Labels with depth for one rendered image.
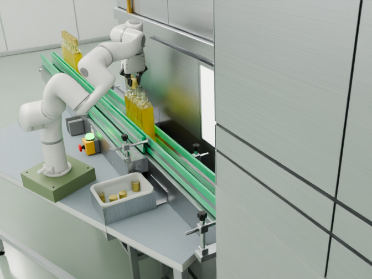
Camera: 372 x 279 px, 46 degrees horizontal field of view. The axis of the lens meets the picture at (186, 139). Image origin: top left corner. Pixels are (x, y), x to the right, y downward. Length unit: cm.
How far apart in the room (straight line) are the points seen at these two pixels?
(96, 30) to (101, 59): 637
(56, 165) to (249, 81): 133
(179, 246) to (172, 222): 14
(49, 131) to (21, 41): 589
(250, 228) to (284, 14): 45
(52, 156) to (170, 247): 69
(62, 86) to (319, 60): 113
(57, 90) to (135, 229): 59
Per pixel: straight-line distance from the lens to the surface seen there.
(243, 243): 100
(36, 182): 200
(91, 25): 798
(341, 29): 63
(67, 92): 163
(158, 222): 174
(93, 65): 162
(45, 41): 783
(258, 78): 78
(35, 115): 177
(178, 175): 170
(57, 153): 197
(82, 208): 188
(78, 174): 200
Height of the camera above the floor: 178
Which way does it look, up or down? 26 degrees down
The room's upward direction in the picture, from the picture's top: 3 degrees counter-clockwise
